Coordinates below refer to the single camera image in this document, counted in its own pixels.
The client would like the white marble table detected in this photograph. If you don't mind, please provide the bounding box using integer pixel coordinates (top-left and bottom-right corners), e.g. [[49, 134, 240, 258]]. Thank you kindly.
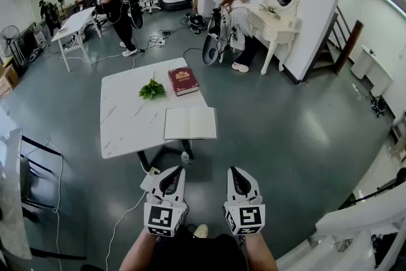
[[100, 57, 211, 173]]

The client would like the cardboard box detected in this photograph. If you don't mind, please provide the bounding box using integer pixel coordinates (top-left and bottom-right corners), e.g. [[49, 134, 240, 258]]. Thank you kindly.
[[0, 63, 20, 98]]

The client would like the dark wooden staircase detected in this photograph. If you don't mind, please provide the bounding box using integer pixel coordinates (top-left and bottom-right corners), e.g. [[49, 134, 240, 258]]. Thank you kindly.
[[309, 5, 365, 77]]

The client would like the white rounded cabinet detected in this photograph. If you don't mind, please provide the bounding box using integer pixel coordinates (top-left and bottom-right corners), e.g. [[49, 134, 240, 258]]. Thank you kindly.
[[350, 44, 395, 98]]

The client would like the person's light shoe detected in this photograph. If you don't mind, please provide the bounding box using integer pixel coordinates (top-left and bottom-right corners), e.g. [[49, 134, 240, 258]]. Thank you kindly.
[[192, 223, 209, 239]]

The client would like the person's black clothing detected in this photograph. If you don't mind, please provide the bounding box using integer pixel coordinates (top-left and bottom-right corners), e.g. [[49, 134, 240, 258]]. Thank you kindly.
[[148, 223, 249, 271]]

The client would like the thick red book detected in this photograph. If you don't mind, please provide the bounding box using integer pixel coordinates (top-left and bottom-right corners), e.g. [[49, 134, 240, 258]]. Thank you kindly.
[[167, 66, 200, 97]]

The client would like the black frame chair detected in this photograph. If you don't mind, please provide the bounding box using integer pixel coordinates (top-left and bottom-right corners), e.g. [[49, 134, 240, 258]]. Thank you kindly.
[[19, 134, 63, 212]]

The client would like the white vanity table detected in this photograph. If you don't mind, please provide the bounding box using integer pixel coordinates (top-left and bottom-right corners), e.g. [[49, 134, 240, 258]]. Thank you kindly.
[[247, 2, 301, 76]]

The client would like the person's right forearm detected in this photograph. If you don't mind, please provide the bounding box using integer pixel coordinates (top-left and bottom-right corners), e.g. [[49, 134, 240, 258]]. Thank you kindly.
[[243, 232, 278, 271]]

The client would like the white power strip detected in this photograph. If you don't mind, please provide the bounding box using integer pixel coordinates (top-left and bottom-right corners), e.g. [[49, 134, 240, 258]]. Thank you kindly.
[[139, 167, 162, 192]]

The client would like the grey marble side table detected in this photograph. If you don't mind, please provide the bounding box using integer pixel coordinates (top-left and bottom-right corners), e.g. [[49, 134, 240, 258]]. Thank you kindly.
[[0, 127, 33, 261]]

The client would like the person's left forearm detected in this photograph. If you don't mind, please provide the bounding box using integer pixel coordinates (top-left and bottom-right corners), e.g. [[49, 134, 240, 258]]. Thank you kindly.
[[119, 227, 163, 271]]

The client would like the black round backpack rig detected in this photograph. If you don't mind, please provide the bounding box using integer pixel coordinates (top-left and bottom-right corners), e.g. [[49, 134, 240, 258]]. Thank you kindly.
[[202, 7, 230, 67], [122, 0, 144, 30]]

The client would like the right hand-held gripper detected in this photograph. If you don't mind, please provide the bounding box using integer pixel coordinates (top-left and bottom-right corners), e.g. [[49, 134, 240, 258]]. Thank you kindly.
[[223, 166, 266, 237]]

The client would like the green leafy plant sprig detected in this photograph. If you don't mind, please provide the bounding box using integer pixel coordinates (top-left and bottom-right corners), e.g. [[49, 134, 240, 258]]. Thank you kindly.
[[138, 78, 167, 101]]

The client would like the black standing fan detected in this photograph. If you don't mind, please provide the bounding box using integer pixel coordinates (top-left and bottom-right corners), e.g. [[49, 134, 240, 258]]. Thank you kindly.
[[0, 24, 26, 69]]

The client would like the white notebook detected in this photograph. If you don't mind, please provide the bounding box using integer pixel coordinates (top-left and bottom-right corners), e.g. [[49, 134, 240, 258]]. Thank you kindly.
[[163, 106, 218, 141]]

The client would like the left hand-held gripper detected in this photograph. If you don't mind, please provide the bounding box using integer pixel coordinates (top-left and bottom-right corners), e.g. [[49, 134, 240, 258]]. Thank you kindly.
[[143, 166, 188, 238]]

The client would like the plain white desk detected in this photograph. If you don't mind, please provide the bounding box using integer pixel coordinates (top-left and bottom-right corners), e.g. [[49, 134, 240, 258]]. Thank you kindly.
[[50, 6, 103, 73]]

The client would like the white power cable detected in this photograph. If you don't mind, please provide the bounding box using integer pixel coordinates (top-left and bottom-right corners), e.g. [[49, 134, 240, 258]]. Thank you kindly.
[[103, 189, 147, 271]]

